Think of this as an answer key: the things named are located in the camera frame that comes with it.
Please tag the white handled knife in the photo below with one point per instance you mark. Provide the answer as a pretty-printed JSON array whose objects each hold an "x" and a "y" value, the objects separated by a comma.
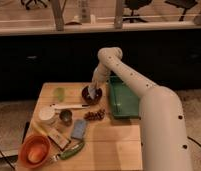
[{"x": 63, "y": 106}]

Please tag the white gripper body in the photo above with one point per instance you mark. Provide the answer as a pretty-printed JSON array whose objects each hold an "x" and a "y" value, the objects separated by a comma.
[{"x": 100, "y": 75}]

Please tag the light blue towel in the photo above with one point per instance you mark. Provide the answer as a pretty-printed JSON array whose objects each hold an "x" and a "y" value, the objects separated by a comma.
[{"x": 92, "y": 90}]

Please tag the orange bowl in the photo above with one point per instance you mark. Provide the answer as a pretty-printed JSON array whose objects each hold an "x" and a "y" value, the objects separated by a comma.
[{"x": 34, "y": 151}]

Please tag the yellow banana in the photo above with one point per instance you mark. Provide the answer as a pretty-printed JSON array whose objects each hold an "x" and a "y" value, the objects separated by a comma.
[{"x": 37, "y": 128}]

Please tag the black office chair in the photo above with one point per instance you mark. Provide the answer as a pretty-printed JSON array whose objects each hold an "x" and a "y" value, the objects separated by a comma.
[
  {"x": 135, "y": 5},
  {"x": 184, "y": 4},
  {"x": 27, "y": 3}
]

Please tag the small metal cup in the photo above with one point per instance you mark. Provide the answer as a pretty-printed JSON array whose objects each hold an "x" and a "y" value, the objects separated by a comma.
[{"x": 66, "y": 117}]

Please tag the dark purple bowl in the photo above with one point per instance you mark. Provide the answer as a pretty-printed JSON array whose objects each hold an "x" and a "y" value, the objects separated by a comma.
[{"x": 88, "y": 99}]

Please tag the green tray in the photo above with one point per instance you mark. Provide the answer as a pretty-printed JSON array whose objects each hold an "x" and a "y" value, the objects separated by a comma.
[{"x": 124, "y": 103}]

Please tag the brown cardboard box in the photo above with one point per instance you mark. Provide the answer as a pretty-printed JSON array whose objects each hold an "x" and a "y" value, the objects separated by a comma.
[{"x": 59, "y": 139}]

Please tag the black office chair right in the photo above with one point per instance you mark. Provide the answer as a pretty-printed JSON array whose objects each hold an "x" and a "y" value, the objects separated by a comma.
[{"x": 184, "y": 4}]

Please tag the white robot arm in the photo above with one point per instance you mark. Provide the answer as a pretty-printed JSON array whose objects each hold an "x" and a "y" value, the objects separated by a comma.
[{"x": 163, "y": 131}]

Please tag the black office chair left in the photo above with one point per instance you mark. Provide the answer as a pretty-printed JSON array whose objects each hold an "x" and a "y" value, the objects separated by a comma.
[{"x": 27, "y": 3}]

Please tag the bunch of dark grapes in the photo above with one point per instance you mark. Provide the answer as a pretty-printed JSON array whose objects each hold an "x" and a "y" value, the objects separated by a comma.
[{"x": 93, "y": 116}]

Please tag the green handled tool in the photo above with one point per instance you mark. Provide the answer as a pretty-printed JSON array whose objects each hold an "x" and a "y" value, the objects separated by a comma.
[{"x": 69, "y": 152}]

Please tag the green plastic cup lying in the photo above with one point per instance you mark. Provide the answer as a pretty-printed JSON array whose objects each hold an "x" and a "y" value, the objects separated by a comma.
[{"x": 59, "y": 94}]

